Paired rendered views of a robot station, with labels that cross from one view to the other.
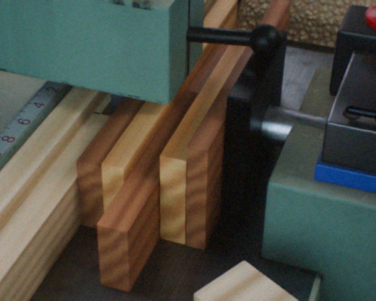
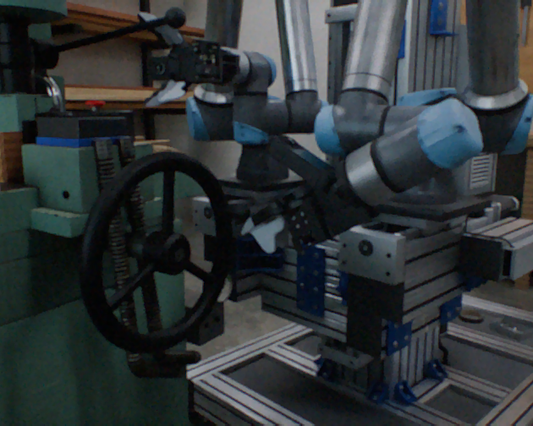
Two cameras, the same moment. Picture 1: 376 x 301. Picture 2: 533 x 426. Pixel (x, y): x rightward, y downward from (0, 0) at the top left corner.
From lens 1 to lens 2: 72 cm
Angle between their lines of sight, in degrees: 29
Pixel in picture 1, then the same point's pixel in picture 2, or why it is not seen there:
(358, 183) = (46, 142)
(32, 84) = not seen: hidden behind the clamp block
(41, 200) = not seen: outside the picture
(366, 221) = (44, 155)
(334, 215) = (36, 155)
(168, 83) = (19, 127)
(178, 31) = (25, 109)
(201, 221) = (4, 167)
